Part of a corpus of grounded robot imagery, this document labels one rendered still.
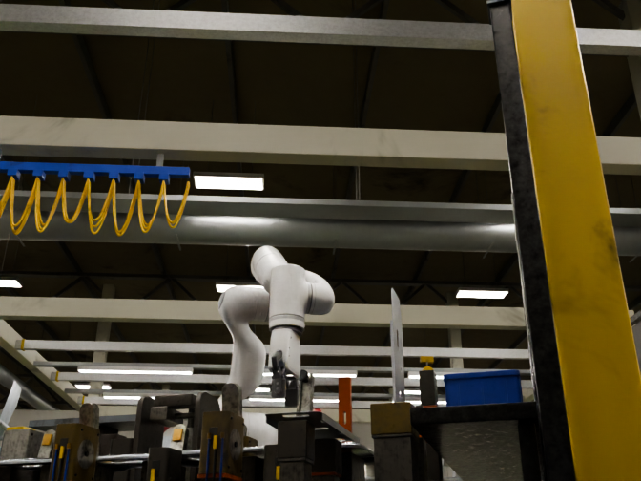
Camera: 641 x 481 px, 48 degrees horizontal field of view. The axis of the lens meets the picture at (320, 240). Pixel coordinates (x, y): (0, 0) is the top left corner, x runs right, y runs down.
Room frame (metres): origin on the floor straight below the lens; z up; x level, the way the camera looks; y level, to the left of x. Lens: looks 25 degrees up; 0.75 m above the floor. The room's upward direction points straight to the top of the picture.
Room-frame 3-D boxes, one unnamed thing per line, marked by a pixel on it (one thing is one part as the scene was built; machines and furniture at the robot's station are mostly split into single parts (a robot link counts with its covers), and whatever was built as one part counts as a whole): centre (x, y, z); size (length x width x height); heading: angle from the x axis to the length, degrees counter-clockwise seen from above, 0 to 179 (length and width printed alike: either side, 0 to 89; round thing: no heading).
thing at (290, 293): (1.64, 0.07, 1.37); 0.09 x 0.08 x 0.13; 105
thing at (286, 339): (1.64, 0.08, 1.23); 0.10 x 0.07 x 0.11; 164
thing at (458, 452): (1.71, -0.39, 1.02); 0.90 x 0.22 x 0.03; 164
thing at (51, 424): (2.16, 0.65, 1.16); 0.37 x 0.14 x 0.02; 74
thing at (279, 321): (1.64, 0.08, 1.29); 0.09 x 0.08 x 0.03; 164
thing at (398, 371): (1.55, -0.17, 1.17); 0.12 x 0.01 x 0.34; 164
